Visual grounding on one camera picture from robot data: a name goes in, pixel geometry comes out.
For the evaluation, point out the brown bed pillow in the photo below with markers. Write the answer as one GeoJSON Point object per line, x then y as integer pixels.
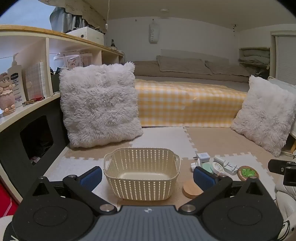
{"type": "Point", "coordinates": [226, 69]}
{"type": "Point", "coordinates": [182, 64]}

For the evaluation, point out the round wooden coaster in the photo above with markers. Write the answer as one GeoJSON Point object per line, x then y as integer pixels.
{"type": "Point", "coordinates": [190, 191]}

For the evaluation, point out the white watch repair tool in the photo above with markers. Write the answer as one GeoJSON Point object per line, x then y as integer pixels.
{"type": "Point", "coordinates": [227, 166]}

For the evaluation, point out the crochet doll figure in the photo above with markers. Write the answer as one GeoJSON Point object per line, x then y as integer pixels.
{"type": "Point", "coordinates": [7, 95]}

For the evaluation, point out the beige white foam puzzle mat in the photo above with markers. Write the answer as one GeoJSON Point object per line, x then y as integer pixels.
{"type": "Point", "coordinates": [161, 139]}

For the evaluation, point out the white printed clothing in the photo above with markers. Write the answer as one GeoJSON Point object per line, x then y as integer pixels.
{"type": "Point", "coordinates": [286, 208]}

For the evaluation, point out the folded bedding stack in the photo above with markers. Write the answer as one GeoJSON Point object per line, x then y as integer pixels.
{"type": "Point", "coordinates": [254, 58]}

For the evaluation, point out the wooden shelf unit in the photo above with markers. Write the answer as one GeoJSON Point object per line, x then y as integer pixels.
{"type": "Point", "coordinates": [13, 148]}

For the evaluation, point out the white cabinet door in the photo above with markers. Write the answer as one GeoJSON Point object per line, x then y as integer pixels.
{"type": "Point", "coordinates": [285, 58]}

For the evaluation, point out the green round case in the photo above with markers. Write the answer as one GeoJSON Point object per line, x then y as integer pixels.
{"type": "Point", "coordinates": [206, 167]}

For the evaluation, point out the yellow checkered mattress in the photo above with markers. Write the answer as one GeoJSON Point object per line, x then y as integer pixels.
{"type": "Point", "coordinates": [185, 104]}

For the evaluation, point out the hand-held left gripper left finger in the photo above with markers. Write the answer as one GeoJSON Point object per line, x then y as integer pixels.
{"type": "Point", "coordinates": [91, 177]}

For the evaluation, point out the hanging grey clothes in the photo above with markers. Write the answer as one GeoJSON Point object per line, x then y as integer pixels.
{"type": "Point", "coordinates": [67, 18]}

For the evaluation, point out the clear plastic lidded container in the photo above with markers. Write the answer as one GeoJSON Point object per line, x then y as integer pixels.
{"type": "Point", "coordinates": [74, 60]}

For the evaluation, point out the white disc plug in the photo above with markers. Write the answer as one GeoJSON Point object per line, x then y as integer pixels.
{"type": "Point", "coordinates": [194, 166]}

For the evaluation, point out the white charger adapter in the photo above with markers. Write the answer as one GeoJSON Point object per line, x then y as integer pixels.
{"type": "Point", "coordinates": [203, 158]}

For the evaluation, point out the round white tape measure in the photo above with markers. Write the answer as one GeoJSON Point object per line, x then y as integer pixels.
{"type": "Point", "coordinates": [217, 168]}

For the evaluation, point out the small dark bottle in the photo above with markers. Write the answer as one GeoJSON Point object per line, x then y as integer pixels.
{"type": "Point", "coordinates": [113, 43]}

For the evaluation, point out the red box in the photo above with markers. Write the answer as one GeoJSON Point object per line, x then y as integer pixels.
{"type": "Point", "coordinates": [5, 199]}

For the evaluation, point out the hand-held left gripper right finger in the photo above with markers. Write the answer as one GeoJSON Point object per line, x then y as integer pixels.
{"type": "Point", "coordinates": [203, 177]}

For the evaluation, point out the white storage box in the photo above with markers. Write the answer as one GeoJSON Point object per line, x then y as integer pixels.
{"type": "Point", "coordinates": [86, 36]}

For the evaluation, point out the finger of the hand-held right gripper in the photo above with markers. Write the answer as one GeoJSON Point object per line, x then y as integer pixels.
{"type": "Point", "coordinates": [291, 175]}
{"type": "Point", "coordinates": [277, 165]}

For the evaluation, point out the green frog coaster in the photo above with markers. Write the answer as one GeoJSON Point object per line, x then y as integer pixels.
{"type": "Point", "coordinates": [247, 173]}

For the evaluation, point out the small fluffy white pillow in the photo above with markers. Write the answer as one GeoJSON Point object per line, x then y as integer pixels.
{"type": "Point", "coordinates": [263, 118]}

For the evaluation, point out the white lotion pump bottle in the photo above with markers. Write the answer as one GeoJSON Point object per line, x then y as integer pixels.
{"type": "Point", "coordinates": [17, 81]}

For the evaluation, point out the large fluffy white pillow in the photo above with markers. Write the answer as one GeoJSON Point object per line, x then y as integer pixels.
{"type": "Point", "coordinates": [99, 104]}

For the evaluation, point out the white hanging pouch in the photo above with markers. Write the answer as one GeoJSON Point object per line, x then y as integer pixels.
{"type": "Point", "coordinates": [153, 32]}

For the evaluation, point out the gold red pen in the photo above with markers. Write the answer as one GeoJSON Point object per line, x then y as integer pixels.
{"type": "Point", "coordinates": [33, 100]}

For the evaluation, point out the cream plastic basket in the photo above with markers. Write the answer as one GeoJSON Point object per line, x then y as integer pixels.
{"type": "Point", "coordinates": [141, 185]}

